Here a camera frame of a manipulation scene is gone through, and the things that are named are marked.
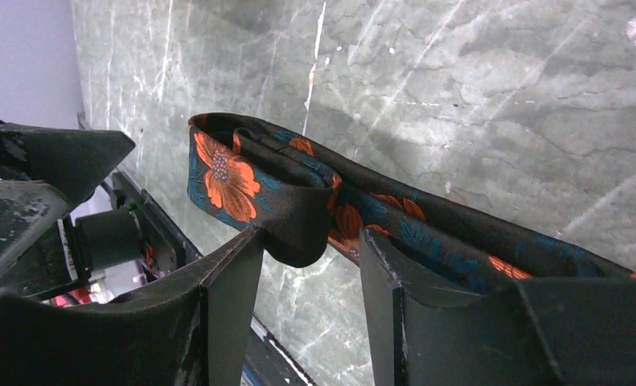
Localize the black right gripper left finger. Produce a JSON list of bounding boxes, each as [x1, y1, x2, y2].
[[0, 228, 263, 385]]

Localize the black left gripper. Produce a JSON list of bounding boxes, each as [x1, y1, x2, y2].
[[0, 120, 144, 301]]

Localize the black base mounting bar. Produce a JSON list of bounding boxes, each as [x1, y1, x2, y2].
[[51, 113, 342, 385]]

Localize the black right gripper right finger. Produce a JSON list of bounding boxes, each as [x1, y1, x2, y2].
[[359, 230, 636, 385]]

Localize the black tie orange flowers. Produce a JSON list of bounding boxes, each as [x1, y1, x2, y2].
[[187, 113, 636, 294]]

